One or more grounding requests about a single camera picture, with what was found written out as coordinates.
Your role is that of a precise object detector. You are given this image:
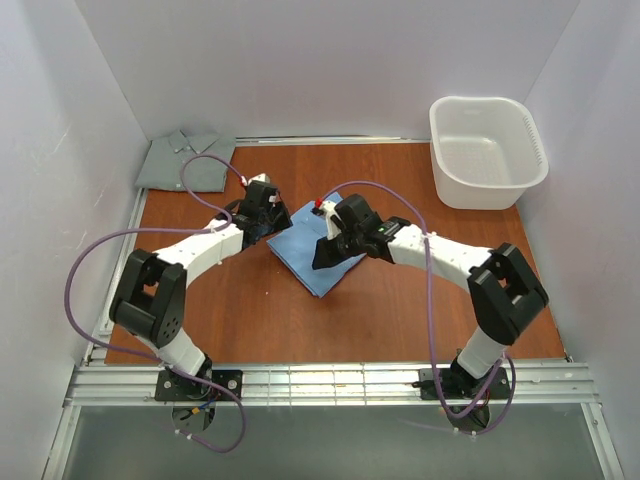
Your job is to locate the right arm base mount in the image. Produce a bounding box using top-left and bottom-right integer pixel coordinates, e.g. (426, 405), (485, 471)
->
(411, 367), (510, 400)

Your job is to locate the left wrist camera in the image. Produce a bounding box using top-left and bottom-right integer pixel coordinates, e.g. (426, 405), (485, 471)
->
(240, 173), (274, 202)

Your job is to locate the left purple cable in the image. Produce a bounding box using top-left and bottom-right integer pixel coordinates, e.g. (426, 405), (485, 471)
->
(65, 154), (251, 454)

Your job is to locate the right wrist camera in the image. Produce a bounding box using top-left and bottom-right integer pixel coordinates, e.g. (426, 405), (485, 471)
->
(309, 198), (341, 240)

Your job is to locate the white plastic basket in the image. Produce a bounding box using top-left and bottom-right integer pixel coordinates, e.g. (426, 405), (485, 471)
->
(429, 96), (549, 210)

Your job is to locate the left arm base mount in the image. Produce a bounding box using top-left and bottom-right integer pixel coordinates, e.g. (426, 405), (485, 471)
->
(154, 369), (243, 402)

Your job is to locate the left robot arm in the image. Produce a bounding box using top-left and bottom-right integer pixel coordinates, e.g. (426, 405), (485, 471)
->
(109, 174), (292, 378)

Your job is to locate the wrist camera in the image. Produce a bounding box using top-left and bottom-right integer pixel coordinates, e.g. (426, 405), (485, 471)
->
(240, 173), (274, 202)
(309, 198), (341, 240)

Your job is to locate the light blue long sleeve shirt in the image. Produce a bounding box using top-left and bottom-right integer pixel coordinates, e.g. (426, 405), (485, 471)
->
(267, 201), (364, 298)

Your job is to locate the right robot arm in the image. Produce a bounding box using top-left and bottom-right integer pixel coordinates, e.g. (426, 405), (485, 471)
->
(312, 194), (549, 397)

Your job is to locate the folded grey shirt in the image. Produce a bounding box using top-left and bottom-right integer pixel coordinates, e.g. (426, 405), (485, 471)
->
(134, 130), (236, 193)

